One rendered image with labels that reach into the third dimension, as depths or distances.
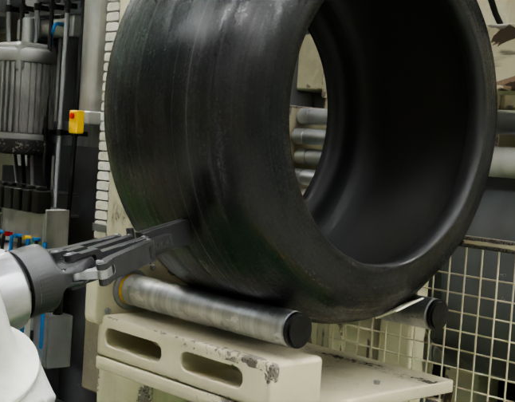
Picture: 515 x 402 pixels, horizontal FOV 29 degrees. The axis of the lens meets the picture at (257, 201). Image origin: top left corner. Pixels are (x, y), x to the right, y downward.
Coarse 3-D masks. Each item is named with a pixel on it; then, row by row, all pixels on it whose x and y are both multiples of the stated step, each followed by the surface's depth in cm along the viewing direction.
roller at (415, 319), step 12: (408, 300) 141; (432, 300) 139; (396, 312) 142; (408, 312) 141; (420, 312) 139; (432, 312) 138; (444, 312) 140; (408, 324) 142; (420, 324) 140; (432, 324) 138; (444, 324) 140
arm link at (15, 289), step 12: (0, 252) 103; (0, 264) 101; (12, 264) 101; (0, 276) 100; (12, 276) 101; (24, 276) 101; (0, 288) 99; (12, 288) 100; (24, 288) 101; (12, 300) 100; (24, 300) 101; (12, 312) 101; (24, 312) 102; (12, 324) 101; (24, 324) 103
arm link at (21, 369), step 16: (0, 304) 81; (0, 320) 81; (0, 336) 81; (16, 336) 86; (0, 352) 82; (16, 352) 84; (32, 352) 86; (0, 368) 82; (16, 368) 84; (32, 368) 85; (0, 384) 82; (16, 384) 83; (32, 384) 84; (48, 384) 88; (0, 400) 82; (16, 400) 83; (32, 400) 85; (48, 400) 86
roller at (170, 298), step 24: (120, 288) 143; (144, 288) 139; (168, 288) 136; (192, 288) 134; (168, 312) 136; (192, 312) 131; (216, 312) 128; (240, 312) 125; (264, 312) 122; (288, 312) 120; (264, 336) 122; (288, 336) 119
